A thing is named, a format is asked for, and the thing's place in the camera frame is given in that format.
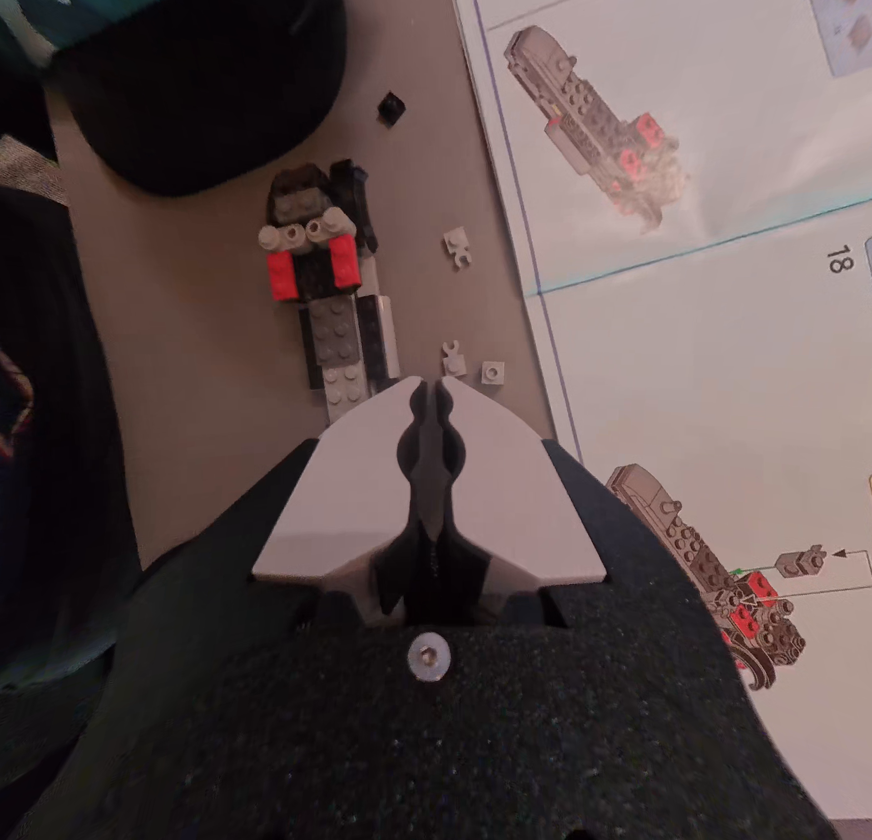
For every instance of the toy brick truck model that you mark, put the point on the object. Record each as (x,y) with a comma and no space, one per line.
(334,329)

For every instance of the open instruction booklet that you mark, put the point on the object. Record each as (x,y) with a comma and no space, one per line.
(681,377)

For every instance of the small black brick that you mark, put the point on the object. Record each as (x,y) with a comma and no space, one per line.
(392,108)

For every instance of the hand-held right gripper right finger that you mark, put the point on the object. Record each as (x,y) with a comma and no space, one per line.
(524,506)

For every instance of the grey desk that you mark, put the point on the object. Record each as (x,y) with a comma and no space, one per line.
(204,309)

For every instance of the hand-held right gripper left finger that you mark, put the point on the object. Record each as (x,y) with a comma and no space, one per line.
(340,506)

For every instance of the person's left forearm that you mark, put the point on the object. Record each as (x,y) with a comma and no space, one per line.
(102,2)

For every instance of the black dimpled wrist pad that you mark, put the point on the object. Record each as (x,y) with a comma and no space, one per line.
(204,104)

